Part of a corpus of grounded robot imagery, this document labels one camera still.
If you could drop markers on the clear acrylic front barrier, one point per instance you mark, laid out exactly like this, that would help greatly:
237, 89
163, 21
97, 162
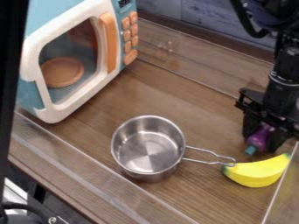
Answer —
103, 196

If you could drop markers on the blue white toy microwave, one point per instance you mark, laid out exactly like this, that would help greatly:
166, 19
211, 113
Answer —
94, 31

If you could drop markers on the yellow toy banana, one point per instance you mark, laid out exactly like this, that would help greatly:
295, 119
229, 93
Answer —
261, 173

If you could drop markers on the silver pot with wire handle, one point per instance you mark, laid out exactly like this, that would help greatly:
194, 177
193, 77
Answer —
149, 147

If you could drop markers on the purple toy eggplant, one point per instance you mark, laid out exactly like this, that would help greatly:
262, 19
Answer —
258, 140

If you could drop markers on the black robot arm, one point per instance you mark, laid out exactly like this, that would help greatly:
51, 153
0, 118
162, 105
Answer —
275, 16

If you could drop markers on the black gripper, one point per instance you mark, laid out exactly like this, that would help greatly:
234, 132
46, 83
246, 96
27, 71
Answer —
250, 103

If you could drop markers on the orange microwave turntable plate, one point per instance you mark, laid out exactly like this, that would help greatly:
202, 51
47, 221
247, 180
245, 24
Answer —
62, 72

